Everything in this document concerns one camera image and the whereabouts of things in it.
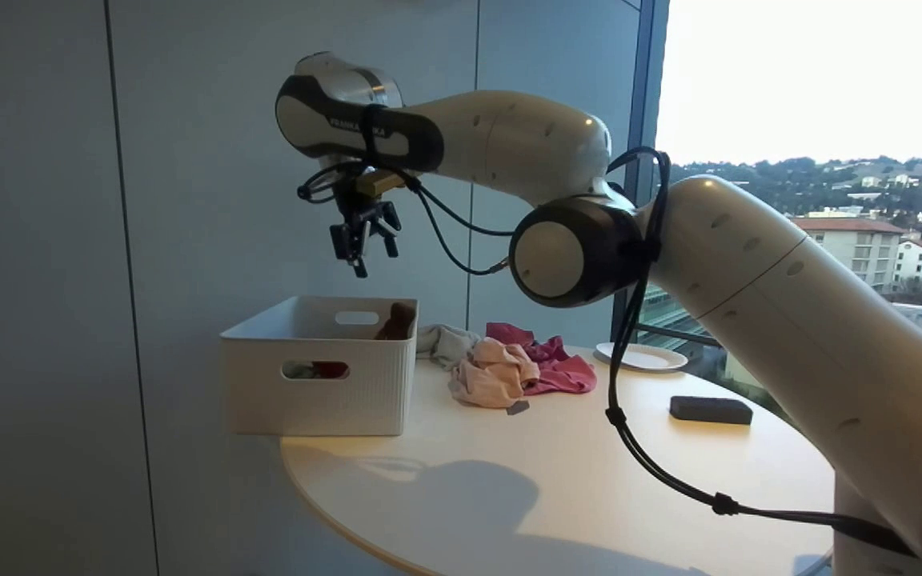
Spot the yellowish wrist camera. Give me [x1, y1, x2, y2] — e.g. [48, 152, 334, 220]
[355, 170, 413, 201]

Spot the brown moose toy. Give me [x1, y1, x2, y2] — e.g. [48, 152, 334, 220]
[374, 297, 419, 344]

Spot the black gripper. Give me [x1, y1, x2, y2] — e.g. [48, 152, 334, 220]
[328, 172, 408, 282]

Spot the black rectangular block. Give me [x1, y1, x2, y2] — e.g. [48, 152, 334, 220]
[665, 395, 756, 429]

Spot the peach shirt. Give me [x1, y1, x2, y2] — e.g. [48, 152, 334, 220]
[447, 334, 544, 415]

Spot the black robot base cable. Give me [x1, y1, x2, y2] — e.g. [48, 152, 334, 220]
[598, 145, 919, 560]

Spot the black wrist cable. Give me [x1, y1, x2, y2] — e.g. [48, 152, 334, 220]
[296, 157, 518, 282]

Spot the white paper plate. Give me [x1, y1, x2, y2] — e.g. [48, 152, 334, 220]
[593, 340, 693, 377]

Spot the dark window frame post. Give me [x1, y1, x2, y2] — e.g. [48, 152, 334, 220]
[613, 0, 677, 347]

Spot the magenta cloth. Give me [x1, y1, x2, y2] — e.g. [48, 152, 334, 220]
[483, 321, 601, 399]

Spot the distant white apartment building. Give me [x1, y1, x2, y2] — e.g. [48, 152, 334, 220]
[788, 212, 911, 297]

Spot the white plastic basket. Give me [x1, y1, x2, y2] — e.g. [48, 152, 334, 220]
[216, 292, 423, 442]

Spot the grey knit cloth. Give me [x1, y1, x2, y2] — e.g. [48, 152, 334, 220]
[415, 321, 487, 372]

